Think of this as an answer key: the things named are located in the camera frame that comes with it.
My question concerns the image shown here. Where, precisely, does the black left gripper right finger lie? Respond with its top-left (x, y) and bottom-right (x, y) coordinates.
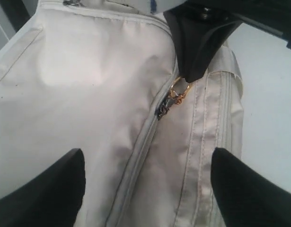
top-left (211, 148), bottom-right (291, 227)

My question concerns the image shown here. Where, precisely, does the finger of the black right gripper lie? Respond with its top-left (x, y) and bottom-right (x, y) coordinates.
top-left (164, 9), bottom-right (242, 83)

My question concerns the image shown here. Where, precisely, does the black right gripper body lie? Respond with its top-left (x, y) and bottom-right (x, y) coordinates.
top-left (173, 0), bottom-right (291, 50)

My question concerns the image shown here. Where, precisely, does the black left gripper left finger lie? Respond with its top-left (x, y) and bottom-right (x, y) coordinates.
top-left (0, 148), bottom-right (86, 227)

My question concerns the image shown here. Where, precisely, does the cream fabric duffel bag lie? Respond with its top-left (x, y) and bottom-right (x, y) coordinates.
top-left (0, 0), bottom-right (243, 227)

